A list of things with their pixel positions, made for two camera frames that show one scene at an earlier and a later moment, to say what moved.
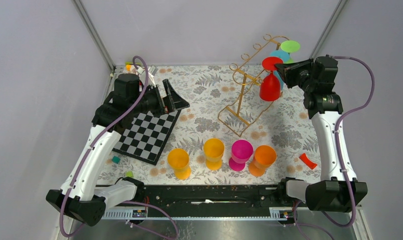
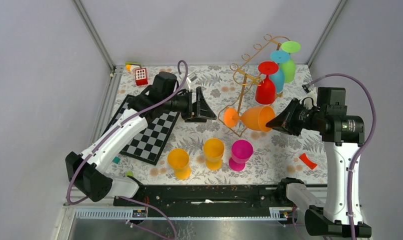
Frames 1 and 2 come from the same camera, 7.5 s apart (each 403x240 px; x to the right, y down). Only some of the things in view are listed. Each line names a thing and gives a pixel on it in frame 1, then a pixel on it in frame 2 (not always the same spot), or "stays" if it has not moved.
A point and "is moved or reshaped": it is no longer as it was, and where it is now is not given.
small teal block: [116, 159] stays
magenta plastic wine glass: [241, 151] stays
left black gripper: [172, 102] → [199, 111]
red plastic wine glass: [270, 87] is moved or reshaped
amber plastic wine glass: [213, 149] stays
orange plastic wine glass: [265, 155] → [255, 118]
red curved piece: [303, 158] stays
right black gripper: [287, 71] → [284, 121]
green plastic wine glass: [289, 46] stays
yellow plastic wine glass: [178, 159] stays
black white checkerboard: [144, 138] stays
